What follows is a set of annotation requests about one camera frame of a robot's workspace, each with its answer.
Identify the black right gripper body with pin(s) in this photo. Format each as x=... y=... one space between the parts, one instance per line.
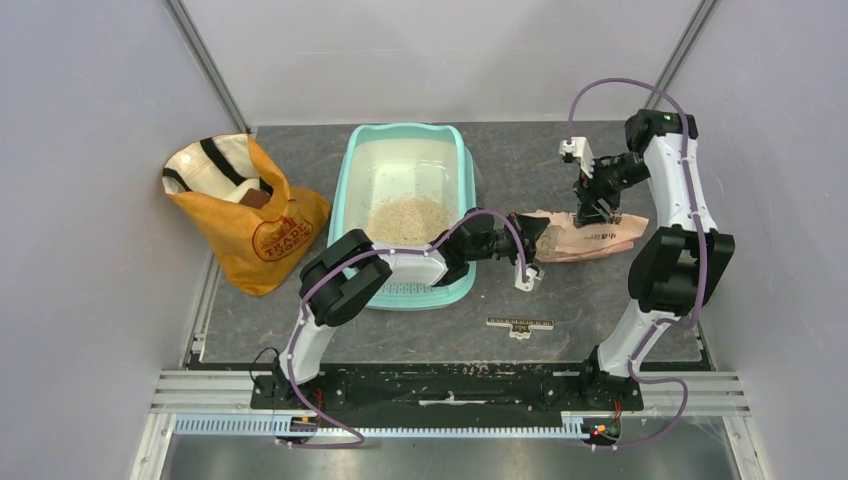
x=608 y=181

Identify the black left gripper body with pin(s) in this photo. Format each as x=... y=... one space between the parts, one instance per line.
x=512 y=239

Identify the pink cat litter bag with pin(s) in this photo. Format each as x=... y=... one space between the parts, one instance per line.
x=562 y=242

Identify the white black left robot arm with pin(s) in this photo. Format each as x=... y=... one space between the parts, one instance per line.
x=338 y=284

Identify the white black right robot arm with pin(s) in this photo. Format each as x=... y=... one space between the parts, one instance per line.
x=679 y=267

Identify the tan litter pile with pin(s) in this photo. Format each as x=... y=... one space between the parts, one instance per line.
x=409 y=221

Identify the teal plastic litter box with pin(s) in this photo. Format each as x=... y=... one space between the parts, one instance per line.
x=403 y=183

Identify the orange Trader Joe's bag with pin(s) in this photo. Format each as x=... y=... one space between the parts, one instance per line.
x=257 y=224

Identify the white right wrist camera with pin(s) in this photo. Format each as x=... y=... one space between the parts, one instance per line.
x=577 y=150

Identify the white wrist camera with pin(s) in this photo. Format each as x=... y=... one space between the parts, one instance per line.
x=577 y=150
x=526 y=277

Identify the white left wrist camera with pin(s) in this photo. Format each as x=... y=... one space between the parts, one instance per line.
x=526 y=277

